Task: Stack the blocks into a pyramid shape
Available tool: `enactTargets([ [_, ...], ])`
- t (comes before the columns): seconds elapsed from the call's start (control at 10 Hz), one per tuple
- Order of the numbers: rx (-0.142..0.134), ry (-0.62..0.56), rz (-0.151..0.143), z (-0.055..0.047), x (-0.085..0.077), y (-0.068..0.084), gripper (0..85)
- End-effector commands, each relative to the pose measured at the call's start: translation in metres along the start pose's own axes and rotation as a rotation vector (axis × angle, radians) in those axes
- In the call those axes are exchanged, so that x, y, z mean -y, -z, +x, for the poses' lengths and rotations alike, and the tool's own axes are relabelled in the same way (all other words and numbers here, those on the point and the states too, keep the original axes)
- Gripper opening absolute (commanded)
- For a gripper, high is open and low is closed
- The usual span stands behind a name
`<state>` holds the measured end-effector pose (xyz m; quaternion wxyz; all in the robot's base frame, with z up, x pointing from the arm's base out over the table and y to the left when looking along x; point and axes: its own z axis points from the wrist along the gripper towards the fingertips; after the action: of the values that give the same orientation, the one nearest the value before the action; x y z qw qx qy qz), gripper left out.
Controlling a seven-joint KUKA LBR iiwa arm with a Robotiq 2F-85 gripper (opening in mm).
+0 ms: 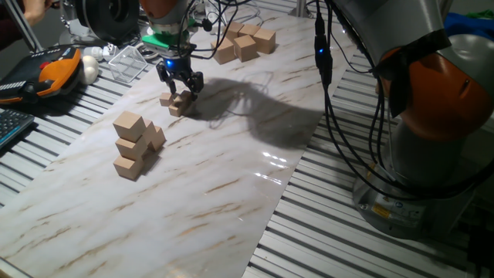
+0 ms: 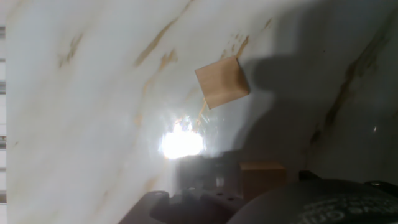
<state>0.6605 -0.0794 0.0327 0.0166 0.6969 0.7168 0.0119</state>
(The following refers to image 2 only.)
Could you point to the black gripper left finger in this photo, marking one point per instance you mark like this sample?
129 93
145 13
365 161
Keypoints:
199 174

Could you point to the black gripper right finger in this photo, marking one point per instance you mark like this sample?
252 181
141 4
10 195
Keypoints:
308 175

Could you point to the small wooden cube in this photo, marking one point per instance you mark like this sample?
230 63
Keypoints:
262 179
222 82

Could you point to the marble pattern mat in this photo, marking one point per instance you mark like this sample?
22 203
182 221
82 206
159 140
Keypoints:
93 109

